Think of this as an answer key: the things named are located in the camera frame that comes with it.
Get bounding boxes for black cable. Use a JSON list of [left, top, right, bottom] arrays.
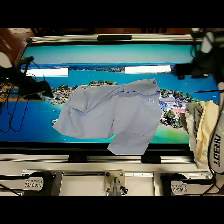
[[0, 74, 32, 134]]

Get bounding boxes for light blue shirt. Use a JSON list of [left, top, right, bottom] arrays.
[[52, 78, 164, 156]]

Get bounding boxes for cream garment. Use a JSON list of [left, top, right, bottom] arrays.
[[194, 99, 221, 168]]

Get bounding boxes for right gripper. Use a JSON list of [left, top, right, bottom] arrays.
[[173, 62, 195, 80]]

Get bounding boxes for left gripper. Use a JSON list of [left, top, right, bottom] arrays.
[[18, 79, 54, 100]]

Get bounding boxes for white garment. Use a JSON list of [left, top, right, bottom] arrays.
[[184, 101, 205, 168]]

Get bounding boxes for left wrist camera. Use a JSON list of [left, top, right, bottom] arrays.
[[19, 55, 36, 68]]

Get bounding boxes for silver frame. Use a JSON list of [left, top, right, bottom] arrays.
[[0, 32, 224, 197]]

